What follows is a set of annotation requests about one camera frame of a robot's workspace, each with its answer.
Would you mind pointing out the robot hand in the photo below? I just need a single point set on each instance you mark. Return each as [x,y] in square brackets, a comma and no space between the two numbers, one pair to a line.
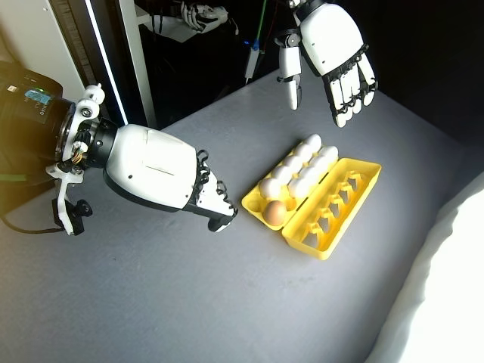
[329,38]
[151,166]

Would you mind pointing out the brown egg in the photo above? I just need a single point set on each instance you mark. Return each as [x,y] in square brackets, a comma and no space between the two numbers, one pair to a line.
[275,212]

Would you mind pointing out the yellow plastic egg box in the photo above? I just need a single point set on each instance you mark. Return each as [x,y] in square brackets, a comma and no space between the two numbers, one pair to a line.
[340,211]

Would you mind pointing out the spare white robot hand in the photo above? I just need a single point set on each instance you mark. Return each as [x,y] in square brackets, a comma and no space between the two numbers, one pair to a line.
[204,17]

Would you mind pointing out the white adapter box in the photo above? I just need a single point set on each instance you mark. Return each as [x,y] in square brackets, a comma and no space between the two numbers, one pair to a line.
[252,64]

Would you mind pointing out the grey table cloth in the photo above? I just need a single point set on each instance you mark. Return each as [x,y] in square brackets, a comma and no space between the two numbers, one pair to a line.
[189,295]

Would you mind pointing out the white cabinet with light strip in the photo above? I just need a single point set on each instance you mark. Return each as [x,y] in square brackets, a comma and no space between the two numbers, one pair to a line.
[45,38]

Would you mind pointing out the white cloth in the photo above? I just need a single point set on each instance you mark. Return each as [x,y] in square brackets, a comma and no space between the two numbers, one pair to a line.
[446,283]

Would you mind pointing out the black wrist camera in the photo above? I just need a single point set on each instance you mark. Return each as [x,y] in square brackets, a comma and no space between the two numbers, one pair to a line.
[81,215]

